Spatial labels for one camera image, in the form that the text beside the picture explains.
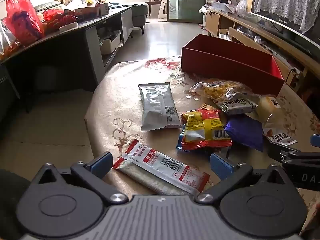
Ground small orange snack packet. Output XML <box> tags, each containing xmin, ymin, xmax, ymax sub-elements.
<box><xmin>199</xmin><ymin>102</ymin><xmax>220</xmax><ymax>112</ymax></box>

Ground clear plastic bags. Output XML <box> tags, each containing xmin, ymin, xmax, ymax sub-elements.
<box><xmin>211</xmin><ymin>0</ymin><xmax>250</xmax><ymax>17</ymax></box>

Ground clear bag of yellow snacks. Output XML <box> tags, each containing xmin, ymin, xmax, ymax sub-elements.
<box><xmin>189</xmin><ymin>79</ymin><xmax>253</xmax><ymax>105</ymax></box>

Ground small white and red packet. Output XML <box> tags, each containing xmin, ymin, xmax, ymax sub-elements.
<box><xmin>262</xmin><ymin>122</ymin><xmax>298</xmax><ymax>146</ymax></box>

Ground red cardboard box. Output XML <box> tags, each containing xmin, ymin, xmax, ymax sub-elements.
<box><xmin>181</xmin><ymin>34</ymin><xmax>285</xmax><ymax>97</ymax></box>

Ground long red-edged white packet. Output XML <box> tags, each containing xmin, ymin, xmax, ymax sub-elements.
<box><xmin>112</xmin><ymin>139</ymin><xmax>211</xmax><ymax>195</ymax></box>

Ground red bag of oranges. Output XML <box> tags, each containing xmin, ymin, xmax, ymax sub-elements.
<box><xmin>42</xmin><ymin>9</ymin><xmax>79</xmax><ymax>29</ymax></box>

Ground white folding stool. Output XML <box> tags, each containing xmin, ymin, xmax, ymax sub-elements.
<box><xmin>159</xmin><ymin>0</ymin><xmax>168</xmax><ymax>19</ymax></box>

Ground large red plastic bag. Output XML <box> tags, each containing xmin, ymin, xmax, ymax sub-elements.
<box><xmin>5</xmin><ymin>0</ymin><xmax>45</xmax><ymax>46</ymax></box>

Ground green and white snack packet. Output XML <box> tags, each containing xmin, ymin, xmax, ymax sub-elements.
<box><xmin>215</xmin><ymin>92</ymin><xmax>259</xmax><ymax>115</ymax></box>

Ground wooden television stand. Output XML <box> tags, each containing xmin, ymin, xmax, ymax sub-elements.
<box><xmin>204</xmin><ymin>7</ymin><xmax>320</xmax><ymax>98</ymax></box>

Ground clear bread bun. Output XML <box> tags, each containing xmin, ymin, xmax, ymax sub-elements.
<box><xmin>246</xmin><ymin>95</ymin><xmax>282</xmax><ymax>125</ymax></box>

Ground purple snack packet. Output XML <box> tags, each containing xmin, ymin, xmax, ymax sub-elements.
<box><xmin>224</xmin><ymin>116</ymin><xmax>264</xmax><ymax>153</ymax></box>

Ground glass sliding door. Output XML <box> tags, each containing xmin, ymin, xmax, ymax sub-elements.
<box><xmin>167</xmin><ymin>0</ymin><xmax>208</xmax><ymax>23</ymax></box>

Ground flat screen television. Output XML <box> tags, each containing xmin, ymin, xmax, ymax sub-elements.
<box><xmin>246</xmin><ymin>11</ymin><xmax>320</xmax><ymax>58</ymax></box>

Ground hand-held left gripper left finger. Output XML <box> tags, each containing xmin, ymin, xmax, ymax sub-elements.
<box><xmin>30</xmin><ymin>151</ymin><xmax>129</xmax><ymax>205</ymax></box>

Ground orange cardboard box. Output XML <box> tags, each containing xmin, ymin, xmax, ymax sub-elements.
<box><xmin>75</xmin><ymin>5</ymin><xmax>100</xmax><ymax>18</ymax></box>

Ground silver foil snack packet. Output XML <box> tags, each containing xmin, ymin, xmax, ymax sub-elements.
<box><xmin>138</xmin><ymin>82</ymin><xmax>182</xmax><ymax>132</ymax></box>

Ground blue snack packet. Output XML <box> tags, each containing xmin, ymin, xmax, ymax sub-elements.
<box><xmin>176</xmin><ymin>125</ymin><xmax>190</xmax><ymax>151</ymax></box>

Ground white storage box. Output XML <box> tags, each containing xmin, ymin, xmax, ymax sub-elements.
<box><xmin>100</xmin><ymin>32</ymin><xmax>123</xmax><ymax>55</ymax></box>

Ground grey sofa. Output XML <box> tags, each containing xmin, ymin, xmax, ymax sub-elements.
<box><xmin>110</xmin><ymin>1</ymin><xmax>148</xmax><ymax>34</ymax></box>

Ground dark low cabinet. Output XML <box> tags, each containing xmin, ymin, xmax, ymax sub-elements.
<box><xmin>0</xmin><ymin>6</ymin><xmax>133</xmax><ymax>113</ymax></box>

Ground yellow and red snack packet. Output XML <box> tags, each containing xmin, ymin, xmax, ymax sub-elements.
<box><xmin>180</xmin><ymin>109</ymin><xmax>232</xmax><ymax>152</ymax></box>

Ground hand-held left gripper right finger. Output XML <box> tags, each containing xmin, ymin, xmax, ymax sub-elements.
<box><xmin>196</xmin><ymin>152</ymin><xmax>297</xmax><ymax>204</ymax></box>

